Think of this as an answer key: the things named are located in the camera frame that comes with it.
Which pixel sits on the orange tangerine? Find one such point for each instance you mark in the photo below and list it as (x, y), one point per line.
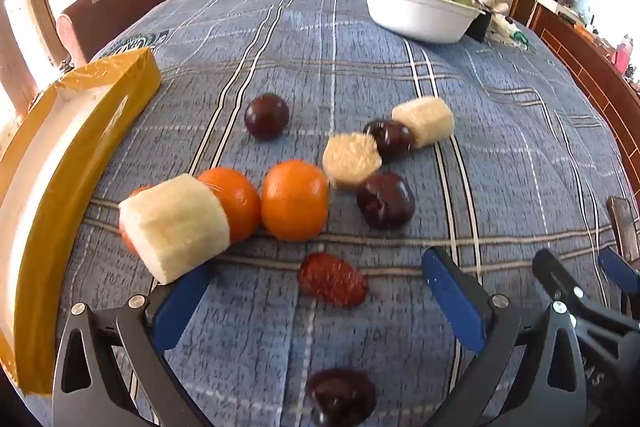
(238, 197)
(126, 227)
(295, 201)

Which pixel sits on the wooden cabinet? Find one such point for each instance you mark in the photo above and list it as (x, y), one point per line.
(590, 66)

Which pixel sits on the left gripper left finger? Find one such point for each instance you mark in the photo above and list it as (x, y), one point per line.
(88, 387)

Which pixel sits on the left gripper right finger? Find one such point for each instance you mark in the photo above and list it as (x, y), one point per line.
(549, 388)

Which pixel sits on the white bowl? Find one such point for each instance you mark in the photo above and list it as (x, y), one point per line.
(430, 21)

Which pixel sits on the red jujube date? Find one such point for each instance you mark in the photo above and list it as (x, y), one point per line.
(333, 280)

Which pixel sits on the yellow cardboard tray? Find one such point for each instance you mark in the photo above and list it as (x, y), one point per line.
(49, 171)

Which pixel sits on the dark plum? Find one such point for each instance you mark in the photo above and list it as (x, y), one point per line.
(340, 397)
(385, 201)
(266, 117)
(393, 138)

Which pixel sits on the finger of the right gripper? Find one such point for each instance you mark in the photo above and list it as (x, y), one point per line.
(619, 271)
(565, 276)

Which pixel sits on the dark plum front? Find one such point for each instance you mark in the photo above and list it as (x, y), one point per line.
(385, 201)

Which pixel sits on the brown armchair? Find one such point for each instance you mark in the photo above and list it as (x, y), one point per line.
(86, 26)

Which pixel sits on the large white sugarcane piece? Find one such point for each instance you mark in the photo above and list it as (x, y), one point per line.
(180, 224)

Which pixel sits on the black cup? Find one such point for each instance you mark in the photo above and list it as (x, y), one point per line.
(479, 27)

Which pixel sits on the blue plaid tablecloth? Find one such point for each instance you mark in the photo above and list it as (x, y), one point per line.
(248, 84)

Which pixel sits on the white items pile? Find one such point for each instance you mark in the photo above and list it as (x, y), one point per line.
(502, 28)

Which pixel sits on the wooden glass door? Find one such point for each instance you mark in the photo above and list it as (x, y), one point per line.
(31, 52)

